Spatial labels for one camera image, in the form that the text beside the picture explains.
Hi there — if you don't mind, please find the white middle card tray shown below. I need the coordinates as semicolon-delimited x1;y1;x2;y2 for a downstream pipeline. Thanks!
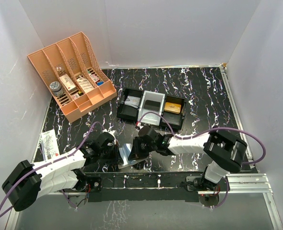
137;91;165;126

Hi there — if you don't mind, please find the white patterned paper sheet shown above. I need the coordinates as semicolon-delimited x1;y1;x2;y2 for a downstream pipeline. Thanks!
40;129;59;160

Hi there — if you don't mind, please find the silver credit card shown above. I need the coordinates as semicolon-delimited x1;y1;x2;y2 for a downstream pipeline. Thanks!
124;95;140;108

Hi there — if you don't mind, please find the round patterned tin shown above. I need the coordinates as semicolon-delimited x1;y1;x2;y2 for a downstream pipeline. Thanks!
49;81;64;97

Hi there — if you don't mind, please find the white red box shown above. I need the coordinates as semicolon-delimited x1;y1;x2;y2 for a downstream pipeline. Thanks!
59;74;77;92

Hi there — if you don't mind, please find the white label card stack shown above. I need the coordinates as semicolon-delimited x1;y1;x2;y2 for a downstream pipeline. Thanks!
76;75;94;93

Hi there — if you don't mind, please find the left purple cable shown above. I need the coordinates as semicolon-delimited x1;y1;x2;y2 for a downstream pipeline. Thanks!
0;121;106;219

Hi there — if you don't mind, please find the grey leather card holder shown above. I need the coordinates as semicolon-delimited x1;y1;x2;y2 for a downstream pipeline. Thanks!
117;143;148;171

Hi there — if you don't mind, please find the black right card tray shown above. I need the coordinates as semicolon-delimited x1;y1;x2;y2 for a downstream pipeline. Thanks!
161;95;186;130

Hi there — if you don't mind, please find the orange plastic file organizer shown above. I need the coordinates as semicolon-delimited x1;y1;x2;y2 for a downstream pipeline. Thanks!
28;32;117;123

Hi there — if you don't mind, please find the black left card tray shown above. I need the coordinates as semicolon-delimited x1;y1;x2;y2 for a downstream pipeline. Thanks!
117;88;143;122

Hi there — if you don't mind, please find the small colourful packet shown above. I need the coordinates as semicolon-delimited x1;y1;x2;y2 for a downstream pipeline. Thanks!
87;68;101;83

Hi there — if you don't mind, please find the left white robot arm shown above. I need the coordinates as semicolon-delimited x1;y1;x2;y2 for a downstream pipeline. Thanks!
2;130;117;212

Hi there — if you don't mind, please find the black card tray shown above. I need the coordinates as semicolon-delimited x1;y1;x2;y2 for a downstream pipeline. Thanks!
161;95;186;130
117;88;143;122

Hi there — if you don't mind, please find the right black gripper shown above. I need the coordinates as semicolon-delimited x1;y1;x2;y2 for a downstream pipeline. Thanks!
128;137;157;161

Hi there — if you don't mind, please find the gold credit card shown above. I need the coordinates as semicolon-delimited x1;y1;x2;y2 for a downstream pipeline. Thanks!
164;102;181;114

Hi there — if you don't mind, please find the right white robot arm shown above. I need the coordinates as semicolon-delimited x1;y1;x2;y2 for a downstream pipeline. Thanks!
123;126;247;190

